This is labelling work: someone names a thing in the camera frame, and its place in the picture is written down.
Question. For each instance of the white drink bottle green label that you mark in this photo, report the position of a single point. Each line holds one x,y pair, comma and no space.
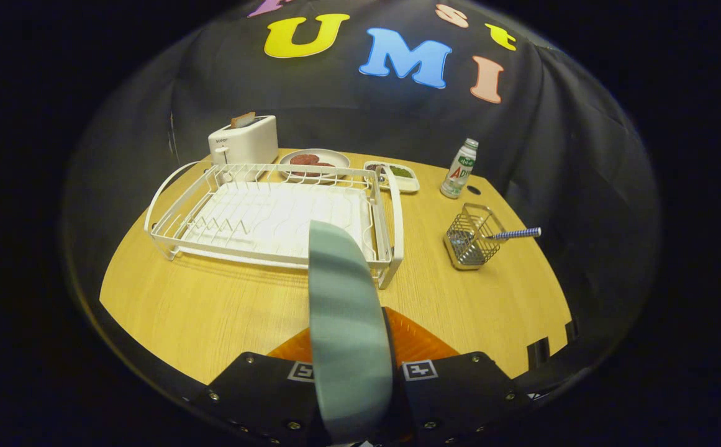
459,171

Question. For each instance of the brown bread slice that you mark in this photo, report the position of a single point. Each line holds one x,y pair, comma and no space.
243,120

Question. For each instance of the white drip tray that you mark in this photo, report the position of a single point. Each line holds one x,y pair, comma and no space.
273,217

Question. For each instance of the pale green plate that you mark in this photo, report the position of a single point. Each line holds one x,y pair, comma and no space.
348,335

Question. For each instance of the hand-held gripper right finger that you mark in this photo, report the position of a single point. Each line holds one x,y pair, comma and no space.
453,397

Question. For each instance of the white toaster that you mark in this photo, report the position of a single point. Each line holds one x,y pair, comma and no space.
248,146

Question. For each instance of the white divided snack dish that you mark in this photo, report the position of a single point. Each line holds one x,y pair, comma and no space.
411,185

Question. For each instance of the red meat patty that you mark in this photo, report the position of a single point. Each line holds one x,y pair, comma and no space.
321,169
304,159

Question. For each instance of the pink round plate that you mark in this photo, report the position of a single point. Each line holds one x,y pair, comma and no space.
337,159

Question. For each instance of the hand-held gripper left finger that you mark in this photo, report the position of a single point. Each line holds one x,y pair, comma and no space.
261,391

